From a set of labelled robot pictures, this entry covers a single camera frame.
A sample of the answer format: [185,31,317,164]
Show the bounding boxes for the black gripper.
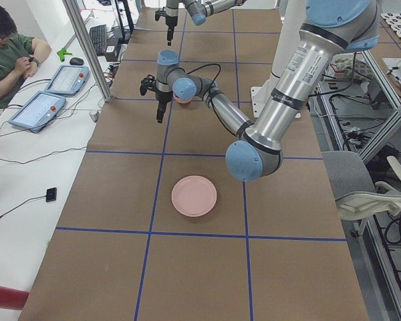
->
[156,90,172,123]
[165,15,177,46]

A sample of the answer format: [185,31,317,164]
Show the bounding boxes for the pink bowl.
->
[173,94,192,104]

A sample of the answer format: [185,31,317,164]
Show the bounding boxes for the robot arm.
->
[153,1,380,181]
[154,0,245,46]

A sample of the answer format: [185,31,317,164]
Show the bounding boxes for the pink plate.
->
[171,175,217,217]

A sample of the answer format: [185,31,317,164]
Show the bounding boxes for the black keyboard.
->
[89,24,107,56]

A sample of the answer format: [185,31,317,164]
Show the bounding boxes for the black computer mouse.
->
[69,57,84,66]

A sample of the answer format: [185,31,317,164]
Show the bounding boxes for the far teach pendant tablet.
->
[45,65,90,96]

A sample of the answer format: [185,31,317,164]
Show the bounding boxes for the teach pendant tablet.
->
[8,92,66,132]
[45,65,90,96]

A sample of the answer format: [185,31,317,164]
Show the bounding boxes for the aluminium column left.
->
[62,0,112,102]

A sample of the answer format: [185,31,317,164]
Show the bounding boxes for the green plastic clamp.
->
[56,47,73,62]

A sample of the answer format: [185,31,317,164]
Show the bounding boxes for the near teach pendant tablet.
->
[8,92,66,132]

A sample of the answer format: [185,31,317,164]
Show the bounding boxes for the small black square puck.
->
[45,187,57,203]

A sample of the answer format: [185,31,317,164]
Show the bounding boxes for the seated person green shirt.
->
[0,6,51,109]

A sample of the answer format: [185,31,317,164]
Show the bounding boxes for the grey office chair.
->
[322,150,401,237]

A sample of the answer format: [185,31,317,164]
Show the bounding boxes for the red cylinder object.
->
[0,286,29,310]

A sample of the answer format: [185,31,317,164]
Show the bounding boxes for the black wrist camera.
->
[154,9,166,21]
[140,74,156,96]

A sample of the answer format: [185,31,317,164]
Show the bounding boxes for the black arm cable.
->
[183,63,222,101]

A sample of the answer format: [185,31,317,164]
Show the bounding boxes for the aluminium rack frame right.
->
[309,49,401,320]

